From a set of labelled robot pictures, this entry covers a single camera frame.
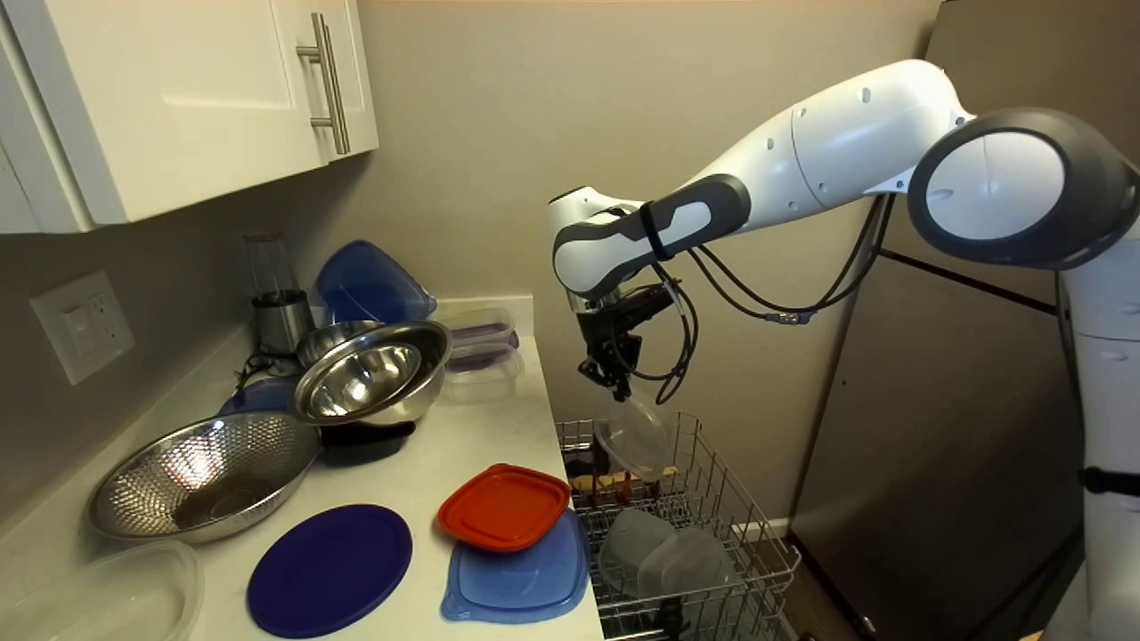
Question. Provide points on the blender with steel base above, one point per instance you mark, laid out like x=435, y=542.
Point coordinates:
x=282, y=323

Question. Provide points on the black dish under bowl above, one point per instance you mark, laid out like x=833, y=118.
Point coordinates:
x=361, y=446

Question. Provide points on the clear plastic bowl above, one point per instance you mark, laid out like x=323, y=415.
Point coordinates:
x=112, y=600

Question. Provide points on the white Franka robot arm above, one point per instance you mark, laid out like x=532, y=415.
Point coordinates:
x=833, y=144

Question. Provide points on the light blue rectangular lid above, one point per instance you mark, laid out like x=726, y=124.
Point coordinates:
x=520, y=584

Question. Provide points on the dark blue round lid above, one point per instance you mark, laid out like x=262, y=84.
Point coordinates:
x=328, y=571

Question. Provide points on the red square container lid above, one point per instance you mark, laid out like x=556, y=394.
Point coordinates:
x=505, y=508

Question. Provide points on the blue plastic container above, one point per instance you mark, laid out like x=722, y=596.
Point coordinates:
x=376, y=285

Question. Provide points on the blue plastic dish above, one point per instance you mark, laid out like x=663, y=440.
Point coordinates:
x=262, y=396

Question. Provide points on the shiny steel mixing bowl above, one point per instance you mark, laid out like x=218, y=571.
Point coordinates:
x=365, y=377

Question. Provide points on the stainless steel refrigerator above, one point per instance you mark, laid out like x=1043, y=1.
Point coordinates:
x=928, y=474

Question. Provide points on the large translucent plastic container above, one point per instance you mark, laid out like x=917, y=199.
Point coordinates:
x=663, y=554

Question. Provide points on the clear container with purple lid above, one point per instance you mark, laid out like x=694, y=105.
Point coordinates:
x=481, y=339

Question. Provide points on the clear plastic lunchbox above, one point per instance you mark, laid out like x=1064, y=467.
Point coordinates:
x=652, y=432

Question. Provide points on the perforated steel colander bowl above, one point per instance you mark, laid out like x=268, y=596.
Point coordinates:
x=202, y=474

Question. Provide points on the white wall cabinet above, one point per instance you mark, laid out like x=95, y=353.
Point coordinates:
x=178, y=95

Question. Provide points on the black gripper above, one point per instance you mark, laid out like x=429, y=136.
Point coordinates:
x=627, y=314

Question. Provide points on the white wall outlet plate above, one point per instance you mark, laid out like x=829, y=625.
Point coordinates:
x=80, y=325

